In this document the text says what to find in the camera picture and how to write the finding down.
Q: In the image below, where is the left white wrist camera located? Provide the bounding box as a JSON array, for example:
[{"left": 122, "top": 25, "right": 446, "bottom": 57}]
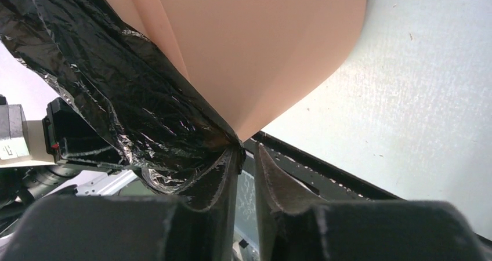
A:
[{"left": 1, "top": 96, "right": 55, "bottom": 169}]

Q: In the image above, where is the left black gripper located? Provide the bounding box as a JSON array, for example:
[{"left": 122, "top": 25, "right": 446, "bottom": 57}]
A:
[{"left": 42, "top": 97, "right": 127, "bottom": 167}]

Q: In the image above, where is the black plastic trash bag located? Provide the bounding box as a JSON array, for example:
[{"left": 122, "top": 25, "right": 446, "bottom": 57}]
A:
[{"left": 1, "top": 0, "right": 245, "bottom": 194}]

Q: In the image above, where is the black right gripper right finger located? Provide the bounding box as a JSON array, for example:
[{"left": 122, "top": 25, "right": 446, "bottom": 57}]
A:
[{"left": 254, "top": 145, "right": 491, "bottom": 260}]

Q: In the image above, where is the orange plastic trash bin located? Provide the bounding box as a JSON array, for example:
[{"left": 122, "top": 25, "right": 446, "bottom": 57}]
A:
[{"left": 106, "top": 0, "right": 367, "bottom": 140}]

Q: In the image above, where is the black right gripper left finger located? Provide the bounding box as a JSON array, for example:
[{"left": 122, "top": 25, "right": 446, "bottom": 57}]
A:
[{"left": 1, "top": 147, "right": 245, "bottom": 260}]

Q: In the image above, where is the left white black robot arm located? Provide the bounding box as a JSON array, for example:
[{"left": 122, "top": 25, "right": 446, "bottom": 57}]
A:
[{"left": 1, "top": 97, "right": 136, "bottom": 241}]

